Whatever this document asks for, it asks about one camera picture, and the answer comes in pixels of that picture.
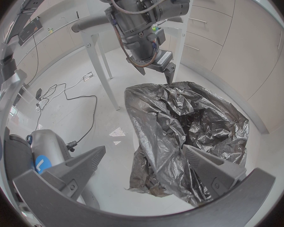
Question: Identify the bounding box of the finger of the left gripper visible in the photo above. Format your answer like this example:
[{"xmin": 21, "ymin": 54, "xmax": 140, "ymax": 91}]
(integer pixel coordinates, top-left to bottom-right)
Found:
[{"xmin": 164, "ymin": 64, "xmax": 177, "ymax": 85}]

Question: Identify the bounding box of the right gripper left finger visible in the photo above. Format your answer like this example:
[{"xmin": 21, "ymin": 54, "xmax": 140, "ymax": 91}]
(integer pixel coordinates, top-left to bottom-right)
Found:
[{"xmin": 41, "ymin": 146, "xmax": 107, "ymax": 202}]

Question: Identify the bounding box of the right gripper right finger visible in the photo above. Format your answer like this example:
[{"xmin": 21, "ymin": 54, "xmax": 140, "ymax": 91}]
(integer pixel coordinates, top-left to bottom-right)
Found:
[{"xmin": 182, "ymin": 144, "xmax": 248, "ymax": 197}]

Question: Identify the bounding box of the black plastic bag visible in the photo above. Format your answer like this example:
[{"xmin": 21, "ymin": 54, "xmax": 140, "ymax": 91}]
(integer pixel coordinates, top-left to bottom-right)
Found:
[{"xmin": 124, "ymin": 81, "xmax": 250, "ymax": 208}]

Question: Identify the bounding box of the beige floor cabinet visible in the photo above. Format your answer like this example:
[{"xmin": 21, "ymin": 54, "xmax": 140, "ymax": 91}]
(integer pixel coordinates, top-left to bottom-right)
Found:
[{"xmin": 173, "ymin": 0, "xmax": 284, "ymax": 135}]

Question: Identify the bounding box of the grey padded white chair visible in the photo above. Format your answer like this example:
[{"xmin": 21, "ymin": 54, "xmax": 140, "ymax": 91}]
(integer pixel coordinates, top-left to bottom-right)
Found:
[{"xmin": 71, "ymin": 0, "xmax": 197, "ymax": 111}]

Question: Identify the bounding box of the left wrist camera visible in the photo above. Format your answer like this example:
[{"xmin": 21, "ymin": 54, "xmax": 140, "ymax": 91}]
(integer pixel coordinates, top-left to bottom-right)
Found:
[{"xmin": 147, "ymin": 26, "xmax": 166, "ymax": 46}]

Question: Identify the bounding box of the black cable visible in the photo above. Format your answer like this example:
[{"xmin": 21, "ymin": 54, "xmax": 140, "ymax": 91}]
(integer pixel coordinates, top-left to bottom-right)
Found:
[{"xmin": 35, "ymin": 83, "xmax": 98, "ymax": 152}]

